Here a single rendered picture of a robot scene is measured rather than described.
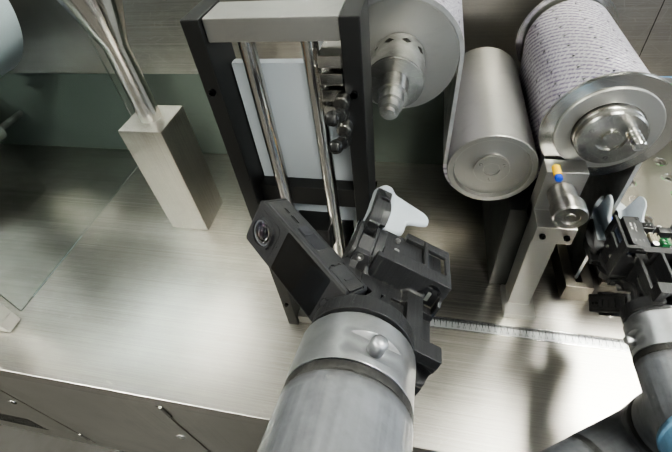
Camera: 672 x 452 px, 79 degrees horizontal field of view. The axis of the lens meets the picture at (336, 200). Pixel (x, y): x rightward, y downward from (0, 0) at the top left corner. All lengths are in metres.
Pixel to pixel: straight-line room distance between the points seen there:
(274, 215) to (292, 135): 0.17
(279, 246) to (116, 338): 0.60
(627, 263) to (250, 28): 0.50
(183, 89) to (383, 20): 0.68
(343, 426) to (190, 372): 0.60
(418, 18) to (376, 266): 0.29
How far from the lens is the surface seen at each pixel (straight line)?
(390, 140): 0.99
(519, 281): 0.74
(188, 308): 0.85
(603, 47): 0.63
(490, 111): 0.62
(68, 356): 0.92
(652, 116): 0.59
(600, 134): 0.57
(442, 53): 0.52
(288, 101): 0.45
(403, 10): 0.50
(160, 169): 0.87
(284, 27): 0.38
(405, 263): 0.32
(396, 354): 0.25
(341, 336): 0.24
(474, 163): 0.61
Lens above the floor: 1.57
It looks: 45 degrees down
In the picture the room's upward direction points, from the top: 8 degrees counter-clockwise
